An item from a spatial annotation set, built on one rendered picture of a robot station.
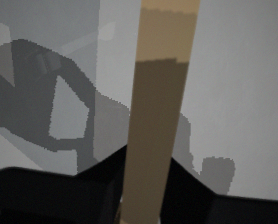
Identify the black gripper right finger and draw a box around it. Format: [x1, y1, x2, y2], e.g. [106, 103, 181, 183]
[160, 158, 278, 224]

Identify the brown wooden rail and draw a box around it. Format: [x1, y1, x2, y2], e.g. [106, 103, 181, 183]
[119, 0, 201, 224]

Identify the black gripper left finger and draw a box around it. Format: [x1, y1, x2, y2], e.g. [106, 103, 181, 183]
[0, 144, 127, 224]

